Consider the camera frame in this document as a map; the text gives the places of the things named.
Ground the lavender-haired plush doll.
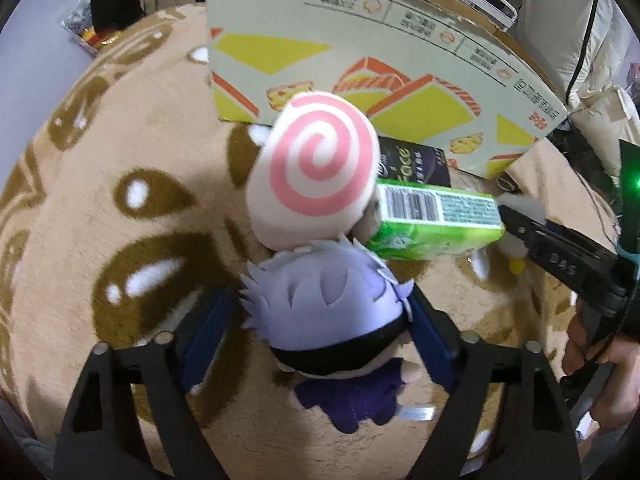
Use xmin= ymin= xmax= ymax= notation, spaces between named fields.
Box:
xmin=239 ymin=239 xmax=437 ymax=434

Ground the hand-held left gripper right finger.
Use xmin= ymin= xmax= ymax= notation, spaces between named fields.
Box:
xmin=409 ymin=286 xmax=584 ymax=480

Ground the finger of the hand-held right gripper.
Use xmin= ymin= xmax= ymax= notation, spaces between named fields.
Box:
xmin=496 ymin=204 xmax=550 ymax=254

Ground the green carton box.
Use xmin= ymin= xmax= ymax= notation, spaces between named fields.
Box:
xmin=364 ymin=177 xmax=507 ymax=262

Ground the white padded jacket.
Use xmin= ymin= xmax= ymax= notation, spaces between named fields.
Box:
xmin=515 ymin=0 xmax=640 ymax=177

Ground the white metal rack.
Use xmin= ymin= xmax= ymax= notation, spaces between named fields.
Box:
xmin=459 ymin=0 xmax=519 ymax=32

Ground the pink swirl plush cushion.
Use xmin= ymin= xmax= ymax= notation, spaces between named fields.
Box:
xmin=244 ymin=91 xmax=382 ymax=252

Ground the printed cardboard box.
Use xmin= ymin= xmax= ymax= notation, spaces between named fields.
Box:
xmin=205 ymin=0 xmax=570 ymax=181

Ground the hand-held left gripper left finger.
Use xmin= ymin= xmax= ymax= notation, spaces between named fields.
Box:
xmin=52 ymin=289 xmax=242 ymax=480

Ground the beige brown printed blanket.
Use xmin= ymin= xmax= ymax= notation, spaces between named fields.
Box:
xmin=0 ymin=2 xmax=627 ymax=480

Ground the black tissue packet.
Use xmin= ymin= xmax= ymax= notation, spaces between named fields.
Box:
xmin=375 ymin=135 xmax=451 ymax=187

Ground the person's right hand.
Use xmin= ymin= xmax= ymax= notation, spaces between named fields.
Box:
xmin=560 ymin=305 xmax=640 ymax=434

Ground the clear bag of small items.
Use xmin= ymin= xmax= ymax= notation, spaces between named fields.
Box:
xmin=60 ymin=2 xmax=122 ymax=57

